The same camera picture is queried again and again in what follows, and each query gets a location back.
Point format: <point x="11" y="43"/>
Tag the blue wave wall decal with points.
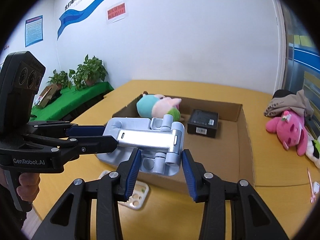
<point x="75" y="15"/>

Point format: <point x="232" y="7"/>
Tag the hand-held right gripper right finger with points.
<point x="190" y="177"/>

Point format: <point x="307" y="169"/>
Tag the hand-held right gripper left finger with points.
<point x="131" y="177"/>

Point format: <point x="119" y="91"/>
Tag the black product box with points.
<point x="202" y="122"/>

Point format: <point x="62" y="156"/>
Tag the pink pen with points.
<point x="310" y="187"/>

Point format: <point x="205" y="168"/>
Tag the blue framed wall poster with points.
<point x="33" y="31"/>

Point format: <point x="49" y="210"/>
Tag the clear phone case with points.
<point x="140" y="195"/>

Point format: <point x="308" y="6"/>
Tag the glass door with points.
<point x="297" y="62"/>

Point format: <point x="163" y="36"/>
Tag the yellow sticky note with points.
<point x="308" y="41"/>
<point x="297" y="39"/>

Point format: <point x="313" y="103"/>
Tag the person's left hand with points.
<point x="30" y="187"/>

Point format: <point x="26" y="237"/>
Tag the red wall sign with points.
<point x="116" y="12"/>

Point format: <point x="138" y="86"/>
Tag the beige and black garment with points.
<point x="287" y="102"/>

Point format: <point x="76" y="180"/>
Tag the small brown cardboard box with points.
<point x="48" y="95"/>

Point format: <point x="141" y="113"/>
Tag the green tablecloth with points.
<point x="75" y="97"/>

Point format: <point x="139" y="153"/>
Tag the light blue folding phone stand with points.
<point x="140" y="140"/>

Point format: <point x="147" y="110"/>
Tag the small potted green plant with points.
<point x="60" y="78"/>

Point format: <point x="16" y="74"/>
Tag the white and green plush toy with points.
<point x="315" y="152"/>

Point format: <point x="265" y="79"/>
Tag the teal and pink plush toy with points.
<point x="150" y="106"/>

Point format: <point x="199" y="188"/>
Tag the blue door banner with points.
<point x="307" y="56"/>

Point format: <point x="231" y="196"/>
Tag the small white case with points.
<point x="316" y="187"/>

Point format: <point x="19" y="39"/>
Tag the large potted green plant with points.
<point x="90" y="70"/>

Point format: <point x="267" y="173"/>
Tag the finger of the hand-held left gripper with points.
<point x="85" y="130"/>
<point x="95" y="146"/>

